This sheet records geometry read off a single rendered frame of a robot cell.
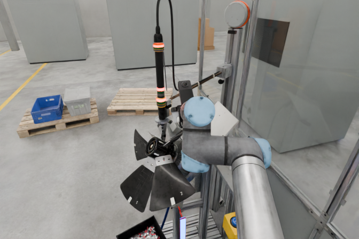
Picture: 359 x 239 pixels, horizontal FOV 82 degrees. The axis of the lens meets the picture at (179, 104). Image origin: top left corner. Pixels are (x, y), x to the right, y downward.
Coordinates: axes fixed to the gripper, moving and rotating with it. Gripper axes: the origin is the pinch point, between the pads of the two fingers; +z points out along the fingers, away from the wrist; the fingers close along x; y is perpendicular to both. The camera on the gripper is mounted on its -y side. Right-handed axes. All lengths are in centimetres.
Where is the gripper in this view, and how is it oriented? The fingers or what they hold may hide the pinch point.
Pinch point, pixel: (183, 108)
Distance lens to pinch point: 84.9
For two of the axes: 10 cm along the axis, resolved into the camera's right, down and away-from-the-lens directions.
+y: 1.3, 9.9, -0.5
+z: -0.9, 0.6, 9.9
